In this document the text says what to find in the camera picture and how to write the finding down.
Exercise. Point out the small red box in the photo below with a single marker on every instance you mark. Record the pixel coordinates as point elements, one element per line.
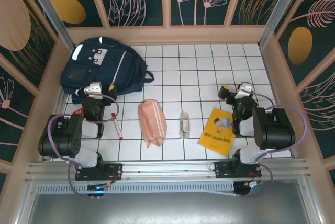
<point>78,111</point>

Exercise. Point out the navy blue backpack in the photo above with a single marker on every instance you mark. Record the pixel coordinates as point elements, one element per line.
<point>110,64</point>

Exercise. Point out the red and white marker pen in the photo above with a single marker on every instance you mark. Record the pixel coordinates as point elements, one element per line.
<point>117,127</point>

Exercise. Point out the yellow book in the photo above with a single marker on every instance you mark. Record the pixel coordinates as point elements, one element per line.
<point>214,135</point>

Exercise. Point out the pink pencil case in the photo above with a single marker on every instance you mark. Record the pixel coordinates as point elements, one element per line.
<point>151,122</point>

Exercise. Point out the clear plastic supply case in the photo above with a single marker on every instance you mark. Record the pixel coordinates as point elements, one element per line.
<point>184,124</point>

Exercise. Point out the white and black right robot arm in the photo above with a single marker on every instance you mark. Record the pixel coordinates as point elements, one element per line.
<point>274,129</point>

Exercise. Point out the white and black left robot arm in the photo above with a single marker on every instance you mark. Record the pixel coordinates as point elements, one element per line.
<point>60,140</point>

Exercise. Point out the black connector box with LED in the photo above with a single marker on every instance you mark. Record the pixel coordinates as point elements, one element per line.
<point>246,188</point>
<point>97,190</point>

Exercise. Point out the grey metal sheet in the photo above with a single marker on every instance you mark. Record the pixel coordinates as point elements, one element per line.
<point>167,211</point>

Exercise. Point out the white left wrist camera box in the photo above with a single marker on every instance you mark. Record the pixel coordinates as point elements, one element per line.
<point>93,88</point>

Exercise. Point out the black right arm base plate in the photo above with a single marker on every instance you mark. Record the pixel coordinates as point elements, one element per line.
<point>222,169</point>

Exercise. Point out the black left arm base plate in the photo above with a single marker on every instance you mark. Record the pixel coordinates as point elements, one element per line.
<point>112,171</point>

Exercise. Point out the aluminium mounting rail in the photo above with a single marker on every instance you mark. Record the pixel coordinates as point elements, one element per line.
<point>167,171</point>

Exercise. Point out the aluminium frame post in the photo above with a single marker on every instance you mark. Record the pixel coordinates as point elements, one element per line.
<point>280,6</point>
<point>52,17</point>

